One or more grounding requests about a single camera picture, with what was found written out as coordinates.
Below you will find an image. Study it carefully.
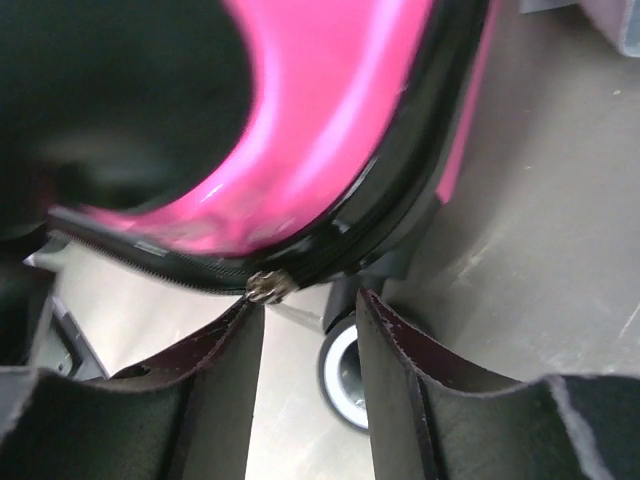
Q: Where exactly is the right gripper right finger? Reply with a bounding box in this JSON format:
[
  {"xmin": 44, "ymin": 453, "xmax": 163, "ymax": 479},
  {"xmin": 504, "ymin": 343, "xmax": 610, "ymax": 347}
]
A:
[{"xmin": 356, "ymin": 290, "xmax": 639, "ymax": 479}]

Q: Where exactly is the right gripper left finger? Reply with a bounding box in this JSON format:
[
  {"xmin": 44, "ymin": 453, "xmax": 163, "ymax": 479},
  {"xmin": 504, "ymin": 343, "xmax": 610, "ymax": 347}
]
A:
[{"xmin": 1, "ymin": 301, "xmax": 264, "ymax": 479}]

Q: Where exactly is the pink hard-shell suitcase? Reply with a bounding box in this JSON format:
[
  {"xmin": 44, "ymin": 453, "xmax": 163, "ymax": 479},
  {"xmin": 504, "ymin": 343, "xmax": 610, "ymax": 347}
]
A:
[{"xmin": 1, "ymin": 1, "xmax": 499, "ymax": 432}]

